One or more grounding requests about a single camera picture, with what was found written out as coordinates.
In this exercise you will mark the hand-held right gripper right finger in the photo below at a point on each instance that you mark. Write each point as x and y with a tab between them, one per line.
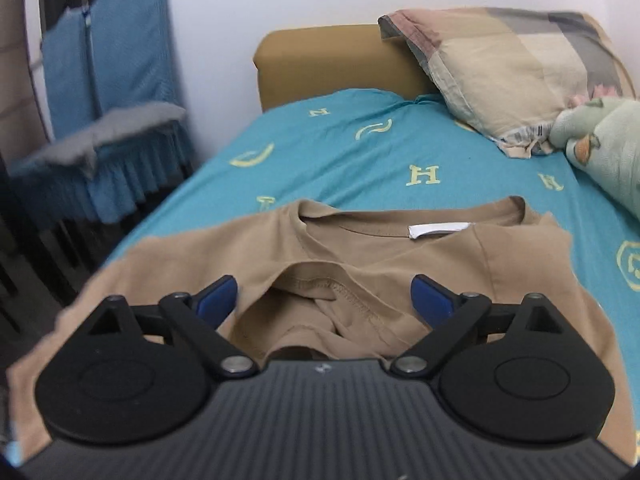
432	300

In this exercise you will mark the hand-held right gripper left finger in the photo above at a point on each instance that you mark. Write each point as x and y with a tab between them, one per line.
217	300

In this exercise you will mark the tan printed t-shirt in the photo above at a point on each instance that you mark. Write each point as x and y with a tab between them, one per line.
525	270

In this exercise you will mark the bed with teal sheet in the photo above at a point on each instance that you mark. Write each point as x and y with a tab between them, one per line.
350	160

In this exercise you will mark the grey cloth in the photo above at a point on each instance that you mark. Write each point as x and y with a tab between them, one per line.
100	135

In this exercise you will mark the green printed fleece blanket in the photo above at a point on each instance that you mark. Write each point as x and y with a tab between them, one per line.
610	150

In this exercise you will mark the plaid beige pillow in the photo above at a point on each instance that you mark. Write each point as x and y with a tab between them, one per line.
500	70

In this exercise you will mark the mustard yellow headboard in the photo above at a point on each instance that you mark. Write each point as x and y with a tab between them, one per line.
325	65

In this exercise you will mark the blue covered chair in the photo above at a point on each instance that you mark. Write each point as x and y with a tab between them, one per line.
67	75
130	45

